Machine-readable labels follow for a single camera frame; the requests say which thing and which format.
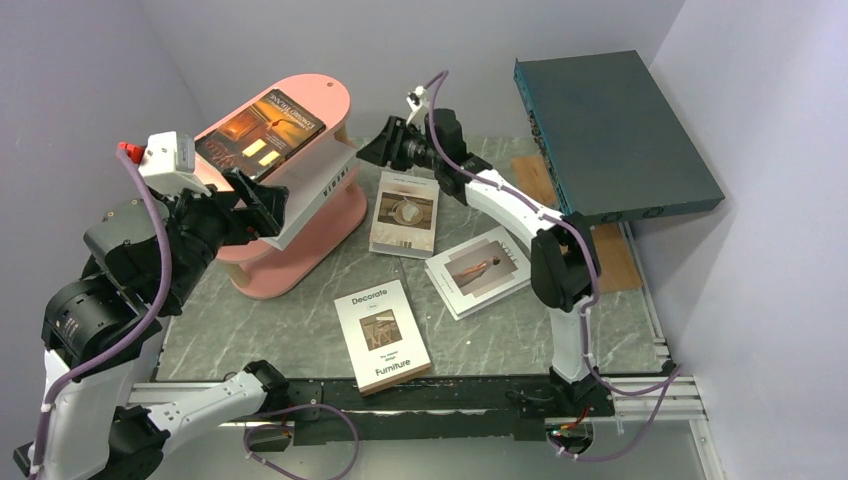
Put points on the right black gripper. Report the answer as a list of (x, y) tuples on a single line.
[(386, 149)]

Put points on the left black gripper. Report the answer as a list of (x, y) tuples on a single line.
[(263, 210)]

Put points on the white Insoia travel book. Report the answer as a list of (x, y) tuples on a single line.
[(311, 182)]

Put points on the dark orange Edward Tulane novel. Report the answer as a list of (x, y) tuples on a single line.
[(260, 137)]

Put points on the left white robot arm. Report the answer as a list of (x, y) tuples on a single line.
[(102, 333)]

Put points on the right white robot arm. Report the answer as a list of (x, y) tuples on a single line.
[(564, 269)]

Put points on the pink three-tier shelf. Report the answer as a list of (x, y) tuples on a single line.
[(261, 271)]

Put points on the beige cup cover book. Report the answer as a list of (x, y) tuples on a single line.
[(405, 213)]

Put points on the white fashion cover magazine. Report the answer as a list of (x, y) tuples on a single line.
[(478, 272)]

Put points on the white Decorate Furniture book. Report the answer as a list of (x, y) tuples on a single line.
[(383, 339)]

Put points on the dark teal flat box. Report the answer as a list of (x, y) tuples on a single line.
[(612, 145)]

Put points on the brown wooden board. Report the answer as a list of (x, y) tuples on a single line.
[(618, 268)]

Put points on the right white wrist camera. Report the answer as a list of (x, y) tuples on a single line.
[(419, 104)]

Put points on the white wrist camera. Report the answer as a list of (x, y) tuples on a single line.
[(419, 104), (166, 163)]

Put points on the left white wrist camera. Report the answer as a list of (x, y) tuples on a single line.
[(166, 163)]

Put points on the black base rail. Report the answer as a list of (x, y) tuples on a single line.
[(521, 407)]

